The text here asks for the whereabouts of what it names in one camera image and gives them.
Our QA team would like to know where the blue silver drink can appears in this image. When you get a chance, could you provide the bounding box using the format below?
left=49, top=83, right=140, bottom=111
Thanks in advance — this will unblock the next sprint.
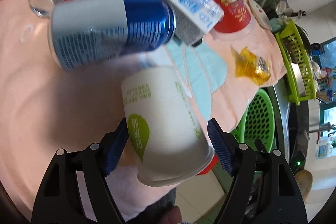
left=49, top=0, right=176, bottom=72

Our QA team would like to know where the lime green dish rack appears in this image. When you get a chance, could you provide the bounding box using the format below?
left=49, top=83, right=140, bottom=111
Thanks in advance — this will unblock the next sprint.
left=275, top=19, right=316, bottom=106

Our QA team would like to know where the pink teal towel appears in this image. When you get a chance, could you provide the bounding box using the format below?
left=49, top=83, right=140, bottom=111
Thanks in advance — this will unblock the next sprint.
left=1, top=0, right=286, bottom=218

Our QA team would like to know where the white green paper cup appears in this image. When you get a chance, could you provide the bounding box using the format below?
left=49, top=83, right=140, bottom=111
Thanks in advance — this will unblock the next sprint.
left=121, top=67, right=215, bottom=187

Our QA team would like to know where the yellow plastic wrapper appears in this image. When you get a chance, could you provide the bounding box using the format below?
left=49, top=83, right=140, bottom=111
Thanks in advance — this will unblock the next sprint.
left=231, top=47, right=271, bottom=86

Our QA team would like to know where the white ceramic plate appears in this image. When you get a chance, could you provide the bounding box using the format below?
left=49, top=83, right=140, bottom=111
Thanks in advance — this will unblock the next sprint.
left=248, top=0, right=272, bottom=30

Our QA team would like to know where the green plastic basket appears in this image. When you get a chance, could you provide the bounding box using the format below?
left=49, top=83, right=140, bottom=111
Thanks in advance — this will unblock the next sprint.
left=231, top=89, right=275, bottom=153

